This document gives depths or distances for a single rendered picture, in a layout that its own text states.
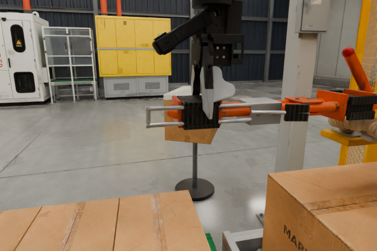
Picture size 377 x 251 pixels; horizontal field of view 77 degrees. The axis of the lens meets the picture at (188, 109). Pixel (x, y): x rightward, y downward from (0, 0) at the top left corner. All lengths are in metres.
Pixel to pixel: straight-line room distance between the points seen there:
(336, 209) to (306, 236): 0.10
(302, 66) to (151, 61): 6.32
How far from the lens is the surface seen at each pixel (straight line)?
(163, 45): 0.43
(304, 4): 1.71
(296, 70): 1.75
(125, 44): 7.66
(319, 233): 0.71
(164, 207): 1.37
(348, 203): 0.79
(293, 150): 1.88
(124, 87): 7.76
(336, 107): 0.59
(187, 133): 1.99
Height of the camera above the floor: 1.33
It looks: 13 degrees down
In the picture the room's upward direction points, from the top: straight up
